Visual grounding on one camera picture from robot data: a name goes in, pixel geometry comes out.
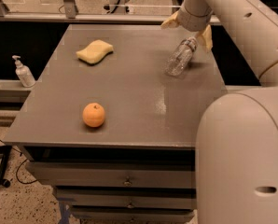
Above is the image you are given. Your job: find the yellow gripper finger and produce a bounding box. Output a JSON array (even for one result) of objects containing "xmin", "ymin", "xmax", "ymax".
[
  {"xmin": 196, "ymin": 25, "xmax": 213, "ymax": 52},
  {"xmin": 160, "ymin": 12, "xmax": 179, "ymax": 29}
]

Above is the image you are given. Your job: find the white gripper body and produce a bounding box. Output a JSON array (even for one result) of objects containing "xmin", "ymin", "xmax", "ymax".
[{"xmin": 176, "ymin": 0, "xmax": 212, "ymax": 32}]

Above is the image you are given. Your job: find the clear plastic water bottle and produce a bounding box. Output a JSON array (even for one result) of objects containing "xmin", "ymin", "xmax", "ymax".
[{"xmin": 165, "ymin": 36, "xmax": 198, "ymax": 77}]

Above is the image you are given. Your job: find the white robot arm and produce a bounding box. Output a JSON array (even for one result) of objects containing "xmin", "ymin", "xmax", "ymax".
[{"xmin": 163, "ymin": 0, "xmax": 278, "ymax": 224}]

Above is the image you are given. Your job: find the white pump dispenser bottle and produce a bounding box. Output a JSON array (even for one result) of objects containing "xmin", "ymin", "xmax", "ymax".
[{"xmin": 12, "ymin": 55, "xmax": 35, "ymax": 88}]

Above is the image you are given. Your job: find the yellow sponge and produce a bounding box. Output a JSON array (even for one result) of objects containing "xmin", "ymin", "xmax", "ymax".
[{"xmin": 76, "ymin": 40, "xmax": 114, "ymax": 64}]

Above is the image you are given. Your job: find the grey drawer cabinet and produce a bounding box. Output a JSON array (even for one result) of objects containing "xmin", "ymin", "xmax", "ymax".
[{"xmin": 5, "ymin": 24, "xmax": 224, "ymax": 223}]

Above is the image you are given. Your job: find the orange fruit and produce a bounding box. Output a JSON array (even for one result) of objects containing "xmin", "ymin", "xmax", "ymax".
[{"xmin": 82, "ymin": 103, "xmax": 105, "ymax": 128}]

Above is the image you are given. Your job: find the black chair leg with caster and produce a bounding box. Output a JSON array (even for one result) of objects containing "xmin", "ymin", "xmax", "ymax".
[{"xmin": 0, "ymin": 146, "xmax": 11, "ymax": 188}]

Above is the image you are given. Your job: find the metal railing frame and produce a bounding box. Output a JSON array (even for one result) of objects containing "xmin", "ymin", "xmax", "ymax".
[{"xmin": 0, "ymin": 0, "xmax": 222, "ymax": 26}]

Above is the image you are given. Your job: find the black floor cable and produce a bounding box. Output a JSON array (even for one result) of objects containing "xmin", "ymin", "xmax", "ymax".
[{"xmin": 0, "ymin": 131, "xmax": 38, "ymax": 186}]

